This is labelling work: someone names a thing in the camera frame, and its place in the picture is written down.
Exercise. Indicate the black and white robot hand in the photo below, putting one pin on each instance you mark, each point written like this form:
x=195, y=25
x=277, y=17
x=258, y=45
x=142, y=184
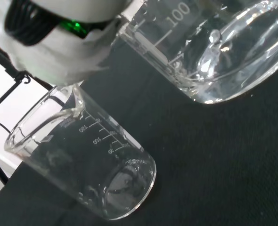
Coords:
x=59, y=58

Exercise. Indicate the empty clear glass beaker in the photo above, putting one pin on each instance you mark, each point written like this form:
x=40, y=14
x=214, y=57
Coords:
x=82, y=164

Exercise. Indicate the black tripod stand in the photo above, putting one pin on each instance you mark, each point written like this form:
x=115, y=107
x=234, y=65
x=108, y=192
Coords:
x=10, y=67

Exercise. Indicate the black bench cloth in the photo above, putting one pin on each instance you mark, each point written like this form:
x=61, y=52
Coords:
x=212, y=164

